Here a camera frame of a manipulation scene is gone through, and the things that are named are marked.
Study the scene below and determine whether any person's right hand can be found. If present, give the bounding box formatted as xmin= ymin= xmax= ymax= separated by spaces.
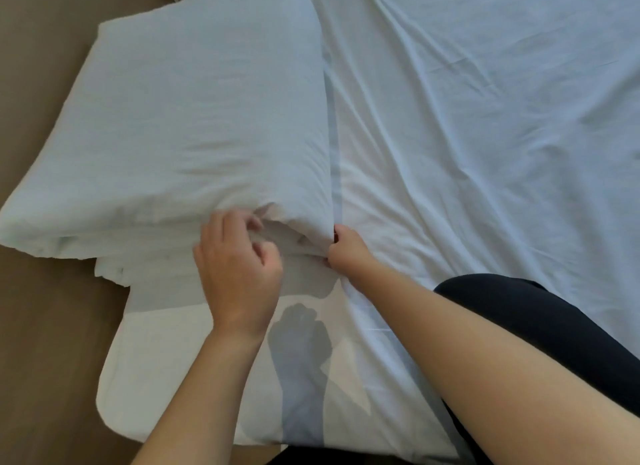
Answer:
xmin=324 ymin=223 xmax=381 ymax=284

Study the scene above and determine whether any person's left hand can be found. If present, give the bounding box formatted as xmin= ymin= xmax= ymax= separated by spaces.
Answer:
xmin=192 ymin=208 xmax=285 ymax=338

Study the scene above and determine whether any white duvet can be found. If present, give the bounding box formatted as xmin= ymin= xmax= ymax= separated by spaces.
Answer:
xmin=0 ymin=0 xmax=337 ymax=289

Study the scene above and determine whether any person's right forearm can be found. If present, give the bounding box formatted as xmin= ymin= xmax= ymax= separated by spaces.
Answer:
xmin=344 ymin=260 xmax=640 ymax=465

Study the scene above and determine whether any person's left forearm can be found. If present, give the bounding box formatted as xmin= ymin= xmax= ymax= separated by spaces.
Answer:
xmin=131 ymin=325 xmax=267 ymax=465

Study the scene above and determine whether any white bed sheet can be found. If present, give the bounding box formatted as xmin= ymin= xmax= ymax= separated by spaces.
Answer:
xmin=95 ymin=0 xmax=640 ymax=465

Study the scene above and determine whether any person's black trouser leg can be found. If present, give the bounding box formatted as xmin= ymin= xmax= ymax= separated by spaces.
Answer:
xmin=265 ymin=274 xmax=640 ymax=465

